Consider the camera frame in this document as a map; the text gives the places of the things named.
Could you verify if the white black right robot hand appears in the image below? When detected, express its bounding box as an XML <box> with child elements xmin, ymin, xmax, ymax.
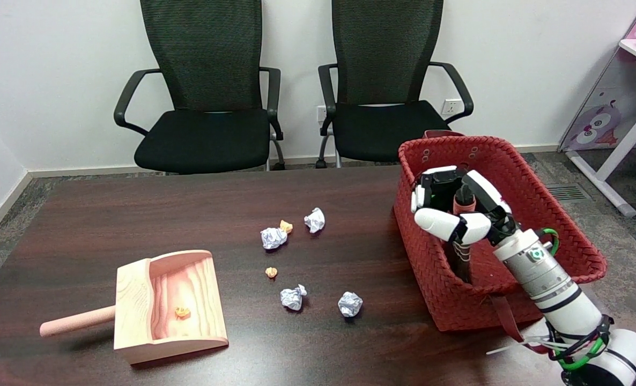
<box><xmin>410</xmin><ymin>166</ymin><xmax>517</xmax><ymax>247</ymax></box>

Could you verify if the small straw hand broom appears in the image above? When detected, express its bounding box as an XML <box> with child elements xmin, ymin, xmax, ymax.
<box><xmin>447</xmin><ymin>185</ymin><xmax>477</xmax><ymax>285</ymax></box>

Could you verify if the red woven basket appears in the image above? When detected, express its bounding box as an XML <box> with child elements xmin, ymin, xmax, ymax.
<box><xmin>393</xmin><ymin>130</ymin><xmax>608</xmax><ymax>344</ymax></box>

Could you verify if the metal floor vent grille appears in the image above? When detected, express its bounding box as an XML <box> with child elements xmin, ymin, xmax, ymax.
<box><xmin>544</xmin><ymin>184</ymin><xmax>589</xmax><ymax>202</ymax></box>

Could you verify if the white zip tie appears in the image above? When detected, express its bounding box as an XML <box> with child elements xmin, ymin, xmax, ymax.
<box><xmin>486</xmin><ymin>335</ymin><xmax>557</xmax><ymax>355</ymax></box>

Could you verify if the black mesh office chair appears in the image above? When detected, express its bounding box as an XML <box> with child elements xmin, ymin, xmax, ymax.
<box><xmin>114</xmin><ymin>0</ymin><xmax>286</xmax><ymax>175</ymax></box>
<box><xmin>316</xmin><ymin>0</ymin><xmax>474</xmax><ymax>169</ymax></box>

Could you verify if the white crumpled paper ball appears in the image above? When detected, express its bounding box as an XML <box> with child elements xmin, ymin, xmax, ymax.
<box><xmin>280</xmin><ymin>285</ymin><xmax>307</xmax><ymax>311</ymax></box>
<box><xmin>338</xmin><ymin>292</ymin><xmax>363</xmax><ymax>317</ymax></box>
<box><xmin>261</xmin><ymin>227</ymin><xmax>288</xmax><ymax>250</ymax></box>
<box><xmin>304</xmin><ymin>207</ymin><xmax>326</xmax><ymax>233</ymax></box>

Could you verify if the owl print side panel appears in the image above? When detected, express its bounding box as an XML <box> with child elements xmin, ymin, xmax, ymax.
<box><xmin>559</xmin><ymin>46</ymin><xmax>636</xmax><ymax>152</ymax></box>

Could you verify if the wooden dustpan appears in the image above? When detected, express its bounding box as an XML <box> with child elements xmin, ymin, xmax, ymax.
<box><xmin>40</xmin><ymin>250</ymin><xmax>229</xmax><ymax>365</ymax></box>

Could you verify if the white desk frame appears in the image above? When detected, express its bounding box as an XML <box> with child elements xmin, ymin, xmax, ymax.
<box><xmin>566</xmin><ymin>39</ymin><xmax>636</xmax><ymax>218</ymax></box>

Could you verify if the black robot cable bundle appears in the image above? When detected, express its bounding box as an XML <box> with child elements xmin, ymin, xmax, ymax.
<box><xmin>546</xmin><ymin>315</ymin><xmax>615</xmax><ymax>366</ymax></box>

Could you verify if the green robot cable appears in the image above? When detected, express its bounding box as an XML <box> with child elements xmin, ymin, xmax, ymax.
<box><xmin>542</xmin><ymin>228</ymin><xmax>612</xmax><ymax>372</ymax></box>

